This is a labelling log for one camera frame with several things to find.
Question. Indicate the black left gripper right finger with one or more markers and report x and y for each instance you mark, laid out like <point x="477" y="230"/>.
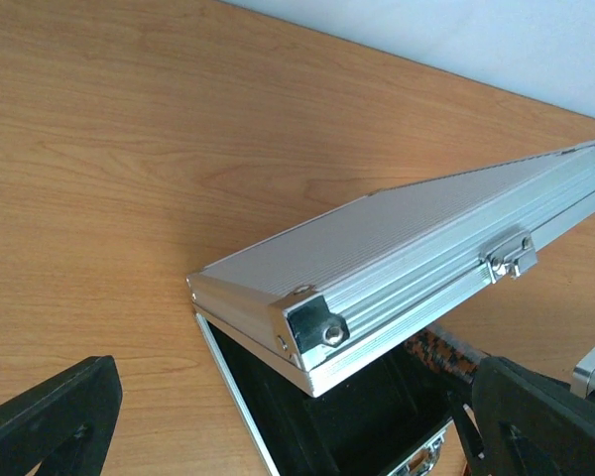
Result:
<point x="529" y="424"/>

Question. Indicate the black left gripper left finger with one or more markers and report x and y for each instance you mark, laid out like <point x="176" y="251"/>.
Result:
<point x="64" y="425"/>

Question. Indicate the aluminium poker case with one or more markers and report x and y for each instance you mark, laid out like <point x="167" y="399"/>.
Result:
<point x="311" y="329"/>

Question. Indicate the orange 100 chip stack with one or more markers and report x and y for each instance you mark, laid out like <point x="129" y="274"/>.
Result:
<point x="445" y="354"/>

